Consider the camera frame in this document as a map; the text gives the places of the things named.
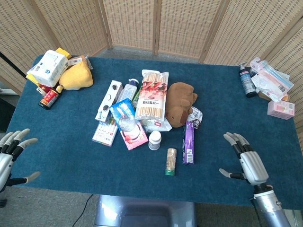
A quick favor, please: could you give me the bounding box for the black pole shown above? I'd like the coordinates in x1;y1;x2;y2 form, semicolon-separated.
0;52;27;78

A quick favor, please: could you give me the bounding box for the yellow flat packet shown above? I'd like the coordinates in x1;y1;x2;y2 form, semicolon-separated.
25;73;40;86

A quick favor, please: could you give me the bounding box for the white plastic pouch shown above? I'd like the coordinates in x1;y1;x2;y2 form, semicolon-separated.
250;73;285;103

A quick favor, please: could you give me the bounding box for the dark soy sauce bottle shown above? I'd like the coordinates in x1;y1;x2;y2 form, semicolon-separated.
38;85;63;111

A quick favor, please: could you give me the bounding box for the white cookie box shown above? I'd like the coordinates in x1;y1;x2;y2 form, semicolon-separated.
95;80;124;122

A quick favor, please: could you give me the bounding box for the clear bottle blue cap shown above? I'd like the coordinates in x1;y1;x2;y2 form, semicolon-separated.
117;78;139;104

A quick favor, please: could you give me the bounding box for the black cable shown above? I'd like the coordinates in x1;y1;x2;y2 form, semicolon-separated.
75;193;93;227

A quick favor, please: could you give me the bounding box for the toothpick bottle green cap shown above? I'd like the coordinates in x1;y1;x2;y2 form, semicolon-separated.
164;148;178;177

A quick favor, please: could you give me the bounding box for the white tissue pack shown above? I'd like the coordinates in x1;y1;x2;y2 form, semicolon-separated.
26;49;69;87

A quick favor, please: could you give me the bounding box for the blue toothbrush blister pack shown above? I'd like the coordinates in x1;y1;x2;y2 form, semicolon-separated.
250;59;294;96

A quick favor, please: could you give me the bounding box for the disposable chopsticks pack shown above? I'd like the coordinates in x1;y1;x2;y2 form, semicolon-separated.
134;69;169;121

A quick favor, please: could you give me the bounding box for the long purple box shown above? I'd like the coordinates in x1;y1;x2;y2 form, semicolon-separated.
182;121;196;166

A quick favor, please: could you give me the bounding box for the white pill bottle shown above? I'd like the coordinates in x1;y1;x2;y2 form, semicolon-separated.
148;131;162;151

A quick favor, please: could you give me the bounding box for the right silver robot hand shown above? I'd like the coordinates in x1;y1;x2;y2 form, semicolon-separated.
219;131;269;186

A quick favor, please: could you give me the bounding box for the white pack red label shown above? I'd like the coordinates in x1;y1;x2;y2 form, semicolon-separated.
91;117;118;148

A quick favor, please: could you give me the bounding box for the dark pump bottle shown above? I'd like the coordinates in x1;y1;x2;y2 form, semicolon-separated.
238;62;257;98

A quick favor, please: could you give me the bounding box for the brown cardboard box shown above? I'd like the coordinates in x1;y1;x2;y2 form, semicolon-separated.
257;91;290;103

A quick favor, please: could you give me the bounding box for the white plastic bag red label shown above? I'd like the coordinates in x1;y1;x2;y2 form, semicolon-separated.
141;117;173;134

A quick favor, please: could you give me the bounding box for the silver snack packet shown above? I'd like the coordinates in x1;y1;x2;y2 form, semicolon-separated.
187;106;204;130

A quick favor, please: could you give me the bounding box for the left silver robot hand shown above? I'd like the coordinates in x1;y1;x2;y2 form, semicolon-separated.
0;128;41;192

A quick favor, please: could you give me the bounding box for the red and white packet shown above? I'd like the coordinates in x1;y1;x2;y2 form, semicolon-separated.
36;84;53;96

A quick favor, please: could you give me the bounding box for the pink package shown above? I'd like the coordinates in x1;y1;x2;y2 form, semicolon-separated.
109;98;149;151

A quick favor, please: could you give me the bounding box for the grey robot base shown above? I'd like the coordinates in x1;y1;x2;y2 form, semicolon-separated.
94;194;197;227

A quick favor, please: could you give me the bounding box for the woven bamboo folding screen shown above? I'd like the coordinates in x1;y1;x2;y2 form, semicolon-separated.
0;0;303;149

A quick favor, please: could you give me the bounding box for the brown capybara plush toy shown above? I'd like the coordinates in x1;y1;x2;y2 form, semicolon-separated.
165;82;198;129

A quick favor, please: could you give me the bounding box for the yellow plush toy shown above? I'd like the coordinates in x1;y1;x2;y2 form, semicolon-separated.
56;61;94;93

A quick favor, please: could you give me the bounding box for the brown snack packet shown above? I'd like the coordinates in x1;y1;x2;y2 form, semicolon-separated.
68;54;93;70

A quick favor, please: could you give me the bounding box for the green package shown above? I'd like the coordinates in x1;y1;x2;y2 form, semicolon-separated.
131;86;144;110

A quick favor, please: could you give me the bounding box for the blue table mat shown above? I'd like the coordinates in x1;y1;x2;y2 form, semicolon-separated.
6;54;303;210

